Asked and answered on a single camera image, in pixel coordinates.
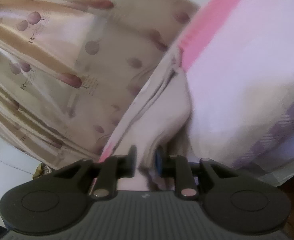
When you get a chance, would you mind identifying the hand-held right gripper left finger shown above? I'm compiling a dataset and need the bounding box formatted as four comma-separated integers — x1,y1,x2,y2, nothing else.
52,145,138,200

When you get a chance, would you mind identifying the pink checked blanket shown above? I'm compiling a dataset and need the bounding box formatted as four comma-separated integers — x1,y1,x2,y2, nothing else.
97,0,294,188

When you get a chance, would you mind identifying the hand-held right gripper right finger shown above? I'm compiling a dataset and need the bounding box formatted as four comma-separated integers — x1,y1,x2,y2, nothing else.
155,149,238,197

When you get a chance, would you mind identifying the leaf print curtain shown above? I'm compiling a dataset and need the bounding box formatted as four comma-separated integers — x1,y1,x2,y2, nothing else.
0,0,200,171

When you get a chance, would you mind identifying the thin wall cable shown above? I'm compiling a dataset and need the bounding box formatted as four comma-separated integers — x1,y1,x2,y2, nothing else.
0,147,36,175

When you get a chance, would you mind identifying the floral stuffed bag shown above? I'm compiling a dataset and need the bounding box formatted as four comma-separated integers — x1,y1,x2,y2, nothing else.
33,162,54,181

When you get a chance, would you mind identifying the beige knit sweater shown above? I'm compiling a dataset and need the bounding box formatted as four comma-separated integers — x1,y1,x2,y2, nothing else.
99,47,195,193

